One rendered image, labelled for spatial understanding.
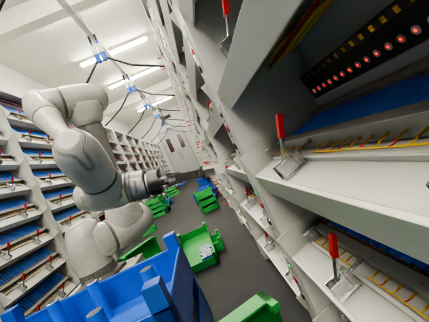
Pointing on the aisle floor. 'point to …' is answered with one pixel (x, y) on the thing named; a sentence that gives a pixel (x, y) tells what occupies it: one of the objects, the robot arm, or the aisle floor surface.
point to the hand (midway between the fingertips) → (214, 170)
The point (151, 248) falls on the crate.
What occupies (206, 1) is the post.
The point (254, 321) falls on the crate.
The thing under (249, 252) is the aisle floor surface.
